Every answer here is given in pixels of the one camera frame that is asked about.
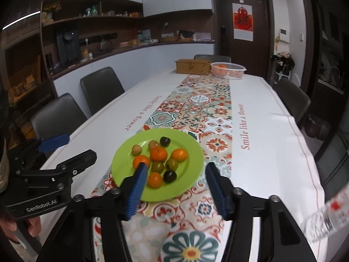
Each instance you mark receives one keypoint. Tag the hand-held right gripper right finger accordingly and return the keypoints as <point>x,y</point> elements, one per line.
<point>216,191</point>

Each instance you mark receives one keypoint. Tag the black coffee machine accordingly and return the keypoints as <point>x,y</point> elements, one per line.
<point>68,46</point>

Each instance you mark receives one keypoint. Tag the dark brown door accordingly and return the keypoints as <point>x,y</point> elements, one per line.
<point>242,57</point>

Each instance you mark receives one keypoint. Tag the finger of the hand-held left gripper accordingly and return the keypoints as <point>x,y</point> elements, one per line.
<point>54,142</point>
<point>84,158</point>

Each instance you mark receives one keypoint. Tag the large orange mandarin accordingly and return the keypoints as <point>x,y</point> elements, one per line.
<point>159,154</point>

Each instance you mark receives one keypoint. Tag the dark thermos bottle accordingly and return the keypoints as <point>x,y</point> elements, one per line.
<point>49,64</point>

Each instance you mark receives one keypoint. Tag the pile of bags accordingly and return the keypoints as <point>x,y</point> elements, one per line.
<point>283,62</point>

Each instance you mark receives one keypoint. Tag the green plum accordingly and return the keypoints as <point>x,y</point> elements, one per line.
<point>157,166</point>
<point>172,164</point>

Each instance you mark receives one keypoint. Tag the dark purple plum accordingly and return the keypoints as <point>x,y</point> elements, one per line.
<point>164,141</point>
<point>169,176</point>

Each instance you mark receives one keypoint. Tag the person's left hand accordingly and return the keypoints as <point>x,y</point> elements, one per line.
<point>34,226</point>

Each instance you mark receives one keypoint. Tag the clear plastic water bottle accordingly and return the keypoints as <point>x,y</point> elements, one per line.
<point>327,218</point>

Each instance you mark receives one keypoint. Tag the patterned table runner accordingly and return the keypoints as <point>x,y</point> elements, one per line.
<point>215,131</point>

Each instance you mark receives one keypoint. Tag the black counter object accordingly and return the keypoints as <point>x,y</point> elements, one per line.
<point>186,34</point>

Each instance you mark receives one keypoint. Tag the white desk lamp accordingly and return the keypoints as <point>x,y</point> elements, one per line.
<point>165,27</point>

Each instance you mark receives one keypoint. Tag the orange in white basket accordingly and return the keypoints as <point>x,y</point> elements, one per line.
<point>220,69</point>

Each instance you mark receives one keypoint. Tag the wooden shelving unit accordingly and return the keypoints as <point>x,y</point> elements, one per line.
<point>92,24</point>

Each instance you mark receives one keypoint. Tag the red and white door poster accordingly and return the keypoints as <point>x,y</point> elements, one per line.
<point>243,21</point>

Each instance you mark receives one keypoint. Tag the white wall intercom panel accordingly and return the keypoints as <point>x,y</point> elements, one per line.
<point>283,34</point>

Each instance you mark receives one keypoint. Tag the green plate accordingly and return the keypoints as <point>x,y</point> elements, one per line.
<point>188,177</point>

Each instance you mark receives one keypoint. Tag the dark round container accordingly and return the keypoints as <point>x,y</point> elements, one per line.
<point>317,125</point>

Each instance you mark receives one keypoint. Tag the small orange mandarin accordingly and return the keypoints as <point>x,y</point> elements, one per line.
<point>179,155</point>
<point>140,160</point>

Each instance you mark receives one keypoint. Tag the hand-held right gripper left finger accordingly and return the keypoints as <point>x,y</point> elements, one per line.
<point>137,188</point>

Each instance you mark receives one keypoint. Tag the white plastic basket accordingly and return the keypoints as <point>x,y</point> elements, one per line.
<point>229,77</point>

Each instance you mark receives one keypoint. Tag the red small fruit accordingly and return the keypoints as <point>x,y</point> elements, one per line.
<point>155,179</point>

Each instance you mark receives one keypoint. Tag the woven counter basket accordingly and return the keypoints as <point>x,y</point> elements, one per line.
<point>169,37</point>

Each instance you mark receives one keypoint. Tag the grey dining chair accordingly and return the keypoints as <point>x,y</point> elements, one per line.
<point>291,101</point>
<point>102,87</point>
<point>212,58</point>
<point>54,117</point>

